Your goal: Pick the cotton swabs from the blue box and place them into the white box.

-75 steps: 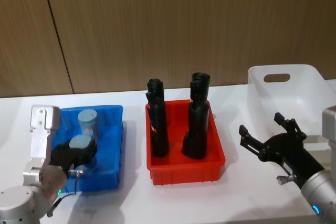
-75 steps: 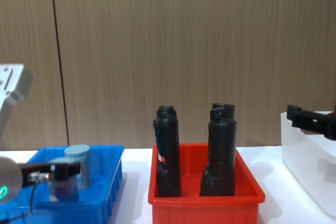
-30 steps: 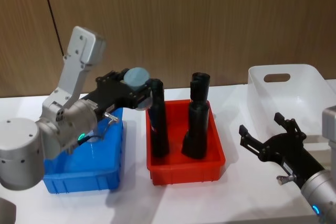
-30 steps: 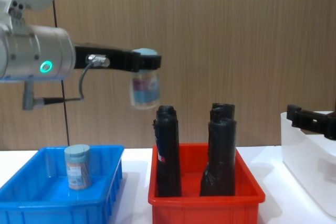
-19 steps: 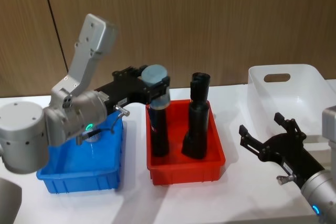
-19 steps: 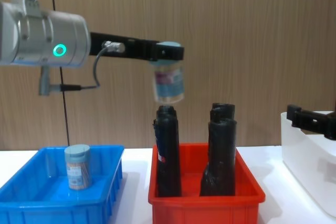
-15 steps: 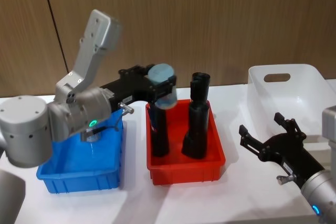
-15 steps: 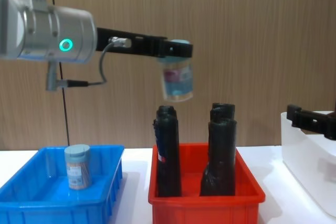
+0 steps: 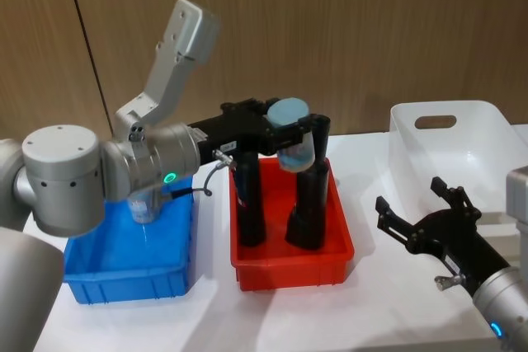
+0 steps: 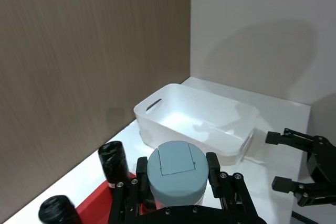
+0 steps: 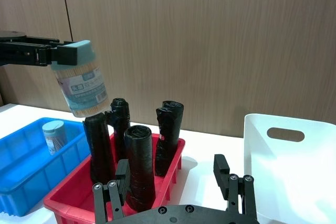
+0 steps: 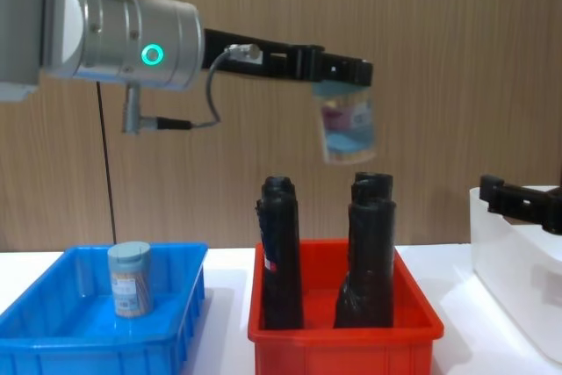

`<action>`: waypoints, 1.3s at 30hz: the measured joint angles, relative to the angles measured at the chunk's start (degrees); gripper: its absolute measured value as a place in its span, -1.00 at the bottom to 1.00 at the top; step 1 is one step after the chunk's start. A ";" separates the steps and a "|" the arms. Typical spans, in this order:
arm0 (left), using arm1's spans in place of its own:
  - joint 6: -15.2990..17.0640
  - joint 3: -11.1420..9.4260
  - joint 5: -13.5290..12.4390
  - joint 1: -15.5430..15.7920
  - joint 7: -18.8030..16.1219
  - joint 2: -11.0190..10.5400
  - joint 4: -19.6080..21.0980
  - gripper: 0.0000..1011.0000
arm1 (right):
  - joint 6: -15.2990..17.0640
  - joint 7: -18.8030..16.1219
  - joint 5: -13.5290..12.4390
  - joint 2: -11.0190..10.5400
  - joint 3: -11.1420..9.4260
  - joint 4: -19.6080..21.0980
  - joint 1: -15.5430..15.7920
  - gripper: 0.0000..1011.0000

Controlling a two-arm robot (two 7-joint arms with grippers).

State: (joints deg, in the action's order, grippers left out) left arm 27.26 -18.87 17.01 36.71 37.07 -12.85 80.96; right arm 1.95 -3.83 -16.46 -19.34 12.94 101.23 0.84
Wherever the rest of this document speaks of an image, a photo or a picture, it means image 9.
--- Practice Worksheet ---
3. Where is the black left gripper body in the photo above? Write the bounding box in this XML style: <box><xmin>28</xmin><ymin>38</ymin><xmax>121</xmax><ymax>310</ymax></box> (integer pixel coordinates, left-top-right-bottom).
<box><xmin>187</xmin><ymin>99</ymin><xmax>276</xmax><ymax>164</ymax></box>

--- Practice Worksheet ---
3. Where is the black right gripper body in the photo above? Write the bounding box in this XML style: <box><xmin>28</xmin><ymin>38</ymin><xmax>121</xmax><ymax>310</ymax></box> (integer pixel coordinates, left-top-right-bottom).
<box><xmin>406</xmin><ymin>209</ymin><xmax>513</xmax><ymax>289</ymax></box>

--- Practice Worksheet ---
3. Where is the clear cup with blue lid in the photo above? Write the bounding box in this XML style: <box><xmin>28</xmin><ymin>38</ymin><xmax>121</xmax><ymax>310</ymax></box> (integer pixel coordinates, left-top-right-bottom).
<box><xmin>266</xmin><ymin>96</ymin><xmax>317</xmax><ymax>173</ymax></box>

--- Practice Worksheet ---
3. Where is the white plastic bin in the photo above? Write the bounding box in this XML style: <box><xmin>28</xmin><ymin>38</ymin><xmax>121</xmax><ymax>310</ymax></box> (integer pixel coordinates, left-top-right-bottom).
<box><xmin>389</xmin><ymin>99</ymin><xmax>528</xmax><ymax>226</ymax></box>

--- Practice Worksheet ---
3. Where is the white table cloth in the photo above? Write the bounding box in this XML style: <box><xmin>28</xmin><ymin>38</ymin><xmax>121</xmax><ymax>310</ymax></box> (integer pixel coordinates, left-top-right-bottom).
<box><xmin>0</xmin><ymin>124</ymin><xmax>528</xmax><ymax>352</ymax></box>

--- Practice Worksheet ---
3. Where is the red plastic bin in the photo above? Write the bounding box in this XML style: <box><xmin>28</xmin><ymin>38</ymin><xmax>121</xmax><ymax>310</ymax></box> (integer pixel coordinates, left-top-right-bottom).
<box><xmin>229</xmin><ymin>157</ymin><xmax>356</xmax><ymax>292</ymax></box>

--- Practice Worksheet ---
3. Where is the clear plastic cup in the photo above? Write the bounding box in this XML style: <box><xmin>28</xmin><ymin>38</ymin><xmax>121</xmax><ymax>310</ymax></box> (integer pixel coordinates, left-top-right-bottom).
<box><xmin>126</xmin><ymin>190</ymin><xmax>167</xmax><ymax>226</ymax></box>

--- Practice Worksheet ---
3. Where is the blue plastic bin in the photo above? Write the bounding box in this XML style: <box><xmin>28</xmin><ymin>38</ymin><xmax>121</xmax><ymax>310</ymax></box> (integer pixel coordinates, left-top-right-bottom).
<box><xmin>63</xmin><ymin>169</ymin><xmax>200</xmax><ymax>306</ymax></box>

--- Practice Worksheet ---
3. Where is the right gripper cable silver plug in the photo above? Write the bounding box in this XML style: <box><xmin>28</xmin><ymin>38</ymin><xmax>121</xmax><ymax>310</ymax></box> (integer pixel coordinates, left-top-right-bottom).
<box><xmin>434</xmin><ymin>272</ymin><xmax>468</xmax><ymax>292</ymax></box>

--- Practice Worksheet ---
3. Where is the thin dark left gripper cable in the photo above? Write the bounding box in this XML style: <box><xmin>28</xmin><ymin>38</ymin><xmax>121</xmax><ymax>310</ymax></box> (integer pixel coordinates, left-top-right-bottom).
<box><xmin>203</xmin><ymin>148</ymin><xmax>237</xmax><ymax>197</ymax></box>

